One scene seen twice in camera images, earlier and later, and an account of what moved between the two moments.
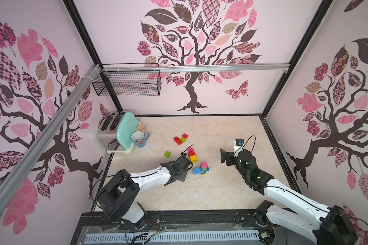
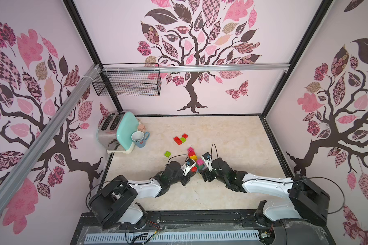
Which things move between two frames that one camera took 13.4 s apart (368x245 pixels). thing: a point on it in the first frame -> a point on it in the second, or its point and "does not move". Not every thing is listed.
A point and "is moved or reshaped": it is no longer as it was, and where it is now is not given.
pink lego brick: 204,164 is moved or reshaped
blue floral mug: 139,138 does not move
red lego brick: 191,153 does not move
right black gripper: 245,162 -> 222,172
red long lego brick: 178,140 does not move
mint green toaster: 114,130 does not move
